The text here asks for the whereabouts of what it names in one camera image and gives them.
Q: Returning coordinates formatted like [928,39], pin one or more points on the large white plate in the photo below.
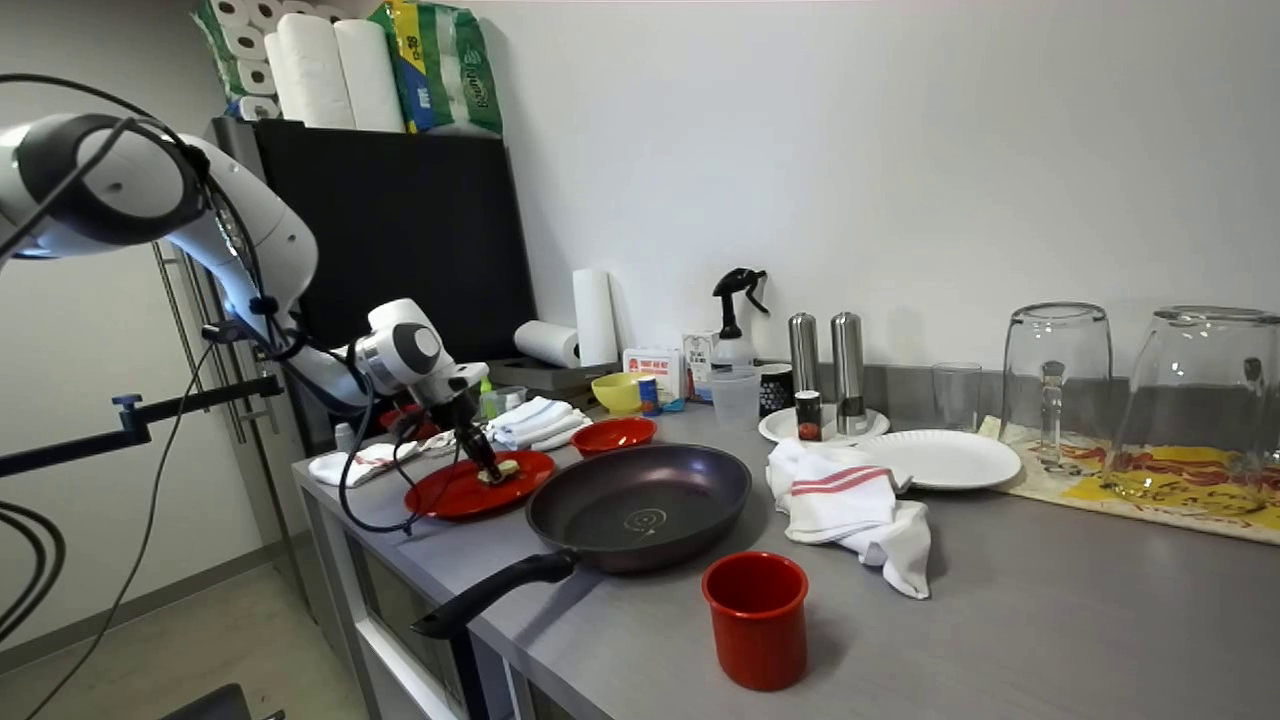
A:
[941,461]

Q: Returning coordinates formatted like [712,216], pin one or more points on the steel shaker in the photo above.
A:
[848,362]
[803,351]

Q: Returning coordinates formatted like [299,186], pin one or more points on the small white plate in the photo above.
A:
[778,427]

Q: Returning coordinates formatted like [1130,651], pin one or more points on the white paper towel roll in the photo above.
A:
[547,341]
[593,318]

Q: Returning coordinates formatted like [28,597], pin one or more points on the black equipment stand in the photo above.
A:
[220,705]

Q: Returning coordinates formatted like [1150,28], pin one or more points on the small white box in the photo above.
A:
[697,362]

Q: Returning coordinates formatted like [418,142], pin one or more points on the grey tray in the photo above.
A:
[533,377]

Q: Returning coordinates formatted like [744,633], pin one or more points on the black cabinet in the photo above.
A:
[402,227]

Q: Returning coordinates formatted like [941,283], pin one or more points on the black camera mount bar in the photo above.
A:
[81,447]

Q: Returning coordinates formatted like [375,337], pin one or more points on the plain white cloth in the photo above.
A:
[347,464]

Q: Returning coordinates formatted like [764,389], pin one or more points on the spray bottle black nozzle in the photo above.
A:
[733,366]

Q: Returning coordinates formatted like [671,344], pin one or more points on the red bowl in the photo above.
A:
[616,438]

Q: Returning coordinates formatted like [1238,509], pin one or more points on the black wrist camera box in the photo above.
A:
[404,423]

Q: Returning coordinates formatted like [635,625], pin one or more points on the clear wine glass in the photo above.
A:
[1058,383]

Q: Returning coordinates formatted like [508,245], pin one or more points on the large red plate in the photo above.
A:
[452,497]

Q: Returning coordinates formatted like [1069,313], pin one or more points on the tall white paper roll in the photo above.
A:
[375,83]
[304,73]

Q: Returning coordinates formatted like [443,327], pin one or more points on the white towel blue stripes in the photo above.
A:
[541,427]

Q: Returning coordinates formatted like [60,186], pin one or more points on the yellow-green bowl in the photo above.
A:
[616,395]

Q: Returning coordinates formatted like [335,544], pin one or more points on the red cup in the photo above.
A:
[757,625]

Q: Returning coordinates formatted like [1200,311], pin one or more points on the yellow sponge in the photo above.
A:
[507,475]

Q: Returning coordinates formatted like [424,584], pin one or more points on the grey counter drawer unit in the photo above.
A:
[387,625]

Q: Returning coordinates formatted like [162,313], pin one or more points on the small green bottle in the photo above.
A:
[490,400]

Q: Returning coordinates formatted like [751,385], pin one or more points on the black frying pan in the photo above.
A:
[641,506]

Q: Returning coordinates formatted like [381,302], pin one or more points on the green package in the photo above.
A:
[452,67]

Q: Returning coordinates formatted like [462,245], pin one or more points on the upturned glass pitcher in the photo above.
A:
[1200,385]

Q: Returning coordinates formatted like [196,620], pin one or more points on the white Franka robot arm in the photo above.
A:
[253,227]

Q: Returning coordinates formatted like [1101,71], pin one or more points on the small blue can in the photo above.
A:
[650,399]

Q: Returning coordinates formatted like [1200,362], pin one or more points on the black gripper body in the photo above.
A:
[462,409]

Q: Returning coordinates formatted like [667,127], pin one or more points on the toilet paper pack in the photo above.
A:
[233,53]

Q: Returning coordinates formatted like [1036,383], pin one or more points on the small dark spice bottle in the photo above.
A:
[809,418]

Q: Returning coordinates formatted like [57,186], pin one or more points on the white towel red stripes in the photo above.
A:
[840,503]

